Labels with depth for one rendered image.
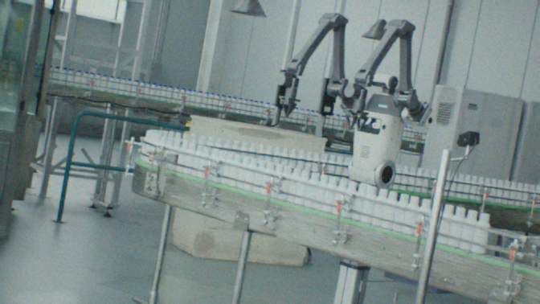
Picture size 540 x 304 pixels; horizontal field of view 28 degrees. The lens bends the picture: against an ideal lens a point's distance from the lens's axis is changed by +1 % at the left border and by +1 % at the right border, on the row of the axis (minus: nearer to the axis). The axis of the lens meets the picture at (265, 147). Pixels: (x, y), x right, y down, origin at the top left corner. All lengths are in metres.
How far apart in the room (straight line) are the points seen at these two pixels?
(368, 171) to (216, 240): 3.85
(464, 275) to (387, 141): 1.28
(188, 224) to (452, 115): 3.15
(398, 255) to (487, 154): 6.68
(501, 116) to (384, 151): 5.85
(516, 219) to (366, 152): 2.60
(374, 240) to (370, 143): 0.95
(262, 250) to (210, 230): 0.55
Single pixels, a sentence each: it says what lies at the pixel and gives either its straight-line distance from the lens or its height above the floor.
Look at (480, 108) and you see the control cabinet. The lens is 11.22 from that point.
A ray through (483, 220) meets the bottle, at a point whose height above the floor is 1.14.
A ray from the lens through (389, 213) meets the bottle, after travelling 4.80.
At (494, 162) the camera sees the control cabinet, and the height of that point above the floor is 1.19.
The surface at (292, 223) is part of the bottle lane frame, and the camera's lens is 5.13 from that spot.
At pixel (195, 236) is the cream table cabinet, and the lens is 9.32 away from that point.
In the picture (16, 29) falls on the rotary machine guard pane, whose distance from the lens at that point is 7.81.
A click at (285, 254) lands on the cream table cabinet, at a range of 9.67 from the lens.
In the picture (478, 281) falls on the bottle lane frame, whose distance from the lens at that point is 4.50.
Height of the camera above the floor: 1.51
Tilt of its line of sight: 3 degrees down
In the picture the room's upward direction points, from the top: 10 degrees clockwise
